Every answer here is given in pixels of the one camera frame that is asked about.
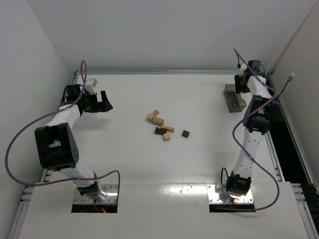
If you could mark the dark wood cube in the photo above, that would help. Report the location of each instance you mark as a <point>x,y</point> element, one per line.
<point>185,133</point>

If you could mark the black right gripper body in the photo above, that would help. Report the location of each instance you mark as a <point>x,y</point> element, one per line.
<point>238,84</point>

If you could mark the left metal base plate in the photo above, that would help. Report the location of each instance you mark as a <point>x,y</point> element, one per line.
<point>107,196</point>

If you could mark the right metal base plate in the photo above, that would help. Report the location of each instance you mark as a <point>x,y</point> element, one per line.
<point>217,195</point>

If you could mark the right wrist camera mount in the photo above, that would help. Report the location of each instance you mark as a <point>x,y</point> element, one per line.
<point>253,64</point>

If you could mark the engraved long light wood block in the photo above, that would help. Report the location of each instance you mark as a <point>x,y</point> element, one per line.
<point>158,121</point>

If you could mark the light wood cube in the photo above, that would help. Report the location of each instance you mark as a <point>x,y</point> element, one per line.
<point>166,137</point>

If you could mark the plain long light wood block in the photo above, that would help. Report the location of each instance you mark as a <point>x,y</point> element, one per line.
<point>152,115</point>

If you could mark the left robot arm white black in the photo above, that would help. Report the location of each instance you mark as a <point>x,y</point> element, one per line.
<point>57,148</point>

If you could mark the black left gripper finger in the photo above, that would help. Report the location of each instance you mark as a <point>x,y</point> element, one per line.
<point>105,106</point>
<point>103,96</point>

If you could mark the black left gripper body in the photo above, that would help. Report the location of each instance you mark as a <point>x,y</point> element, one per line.
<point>95,103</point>

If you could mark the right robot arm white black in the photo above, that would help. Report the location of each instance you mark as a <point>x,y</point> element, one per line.
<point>258,120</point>

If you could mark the dark wood arch block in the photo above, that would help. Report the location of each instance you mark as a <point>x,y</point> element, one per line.
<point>160,131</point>

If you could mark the metal base plate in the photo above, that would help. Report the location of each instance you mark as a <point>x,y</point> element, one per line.
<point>107,196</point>
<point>217,195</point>

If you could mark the thin light wood plank block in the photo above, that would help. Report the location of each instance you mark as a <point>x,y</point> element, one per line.
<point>168,128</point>

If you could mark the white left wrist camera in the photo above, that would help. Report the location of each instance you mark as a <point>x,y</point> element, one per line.
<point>90,85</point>

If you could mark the smoky transparent plastic box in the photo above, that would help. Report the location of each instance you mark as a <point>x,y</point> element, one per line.
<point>234,101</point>

